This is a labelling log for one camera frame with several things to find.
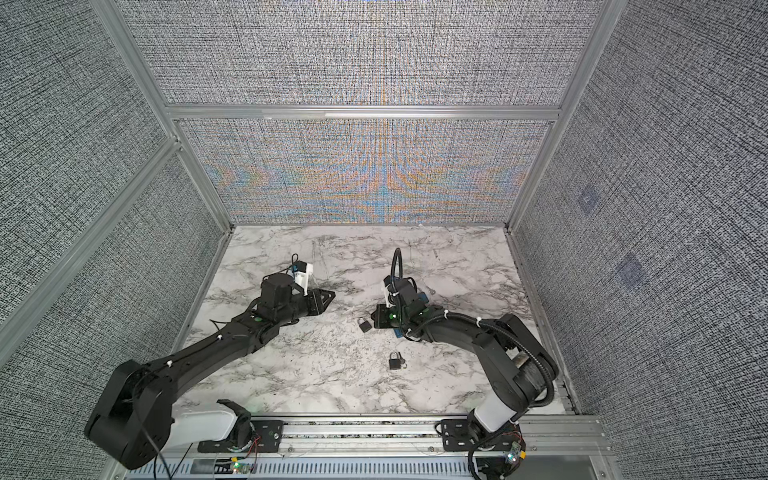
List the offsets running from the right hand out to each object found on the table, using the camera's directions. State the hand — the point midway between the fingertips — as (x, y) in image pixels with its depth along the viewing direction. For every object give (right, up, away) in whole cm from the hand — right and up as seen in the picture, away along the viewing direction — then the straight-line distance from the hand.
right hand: (371, 314), depth 89 cm
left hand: (-10, +6, -5) cm, 13 cm away
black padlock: (-3, -4, +3) cm, 6 cm away
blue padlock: (+8, -6, +1) cm, 10 cm away
